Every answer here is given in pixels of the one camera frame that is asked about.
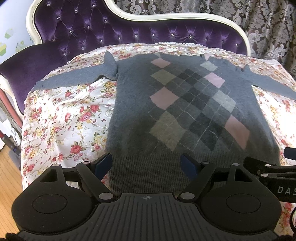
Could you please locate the grey damask curtain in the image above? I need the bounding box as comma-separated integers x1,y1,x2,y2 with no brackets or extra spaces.
115,0,296,77

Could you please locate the purple tufted chaise sofa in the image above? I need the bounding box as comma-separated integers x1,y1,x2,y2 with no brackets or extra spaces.
0,0,251,114

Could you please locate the grey argyle knit sweater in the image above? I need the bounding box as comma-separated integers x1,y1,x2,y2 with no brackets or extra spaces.
34,52,295,194

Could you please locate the floral bed cover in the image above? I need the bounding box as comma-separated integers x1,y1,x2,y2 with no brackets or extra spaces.
21,41,296,237

